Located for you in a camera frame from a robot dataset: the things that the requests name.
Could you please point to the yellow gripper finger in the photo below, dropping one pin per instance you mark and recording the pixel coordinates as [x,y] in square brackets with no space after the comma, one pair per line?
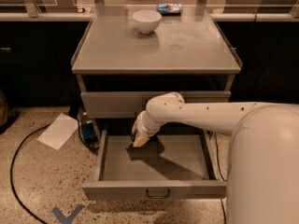
[140,140]
[134,129]

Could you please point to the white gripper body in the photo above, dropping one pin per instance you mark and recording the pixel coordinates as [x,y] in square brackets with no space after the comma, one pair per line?
[142,127]

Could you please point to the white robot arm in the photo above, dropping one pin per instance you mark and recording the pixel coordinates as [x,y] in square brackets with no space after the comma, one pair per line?
[263,156]

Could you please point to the open lower grey drawer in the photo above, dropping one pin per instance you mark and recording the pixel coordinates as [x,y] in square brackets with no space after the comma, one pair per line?
[170,166]

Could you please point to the closed upper grey drawer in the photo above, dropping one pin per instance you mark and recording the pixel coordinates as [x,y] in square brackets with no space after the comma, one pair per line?
[128,104]

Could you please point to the grey metal drawer cabinet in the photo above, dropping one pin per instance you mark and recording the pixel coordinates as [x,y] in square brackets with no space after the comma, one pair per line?
[186,52]

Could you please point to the blue power box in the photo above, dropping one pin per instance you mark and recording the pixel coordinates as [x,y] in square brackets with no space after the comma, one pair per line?
[88,133]

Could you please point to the white paper sheet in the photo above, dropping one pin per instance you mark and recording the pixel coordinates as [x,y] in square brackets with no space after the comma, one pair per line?
[58,132]

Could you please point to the white ceramic bowl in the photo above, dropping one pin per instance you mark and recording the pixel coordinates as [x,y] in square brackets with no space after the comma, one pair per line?
[147,21]

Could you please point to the blue white snack packet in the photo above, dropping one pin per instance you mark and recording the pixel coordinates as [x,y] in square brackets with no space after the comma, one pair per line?
[170,8]

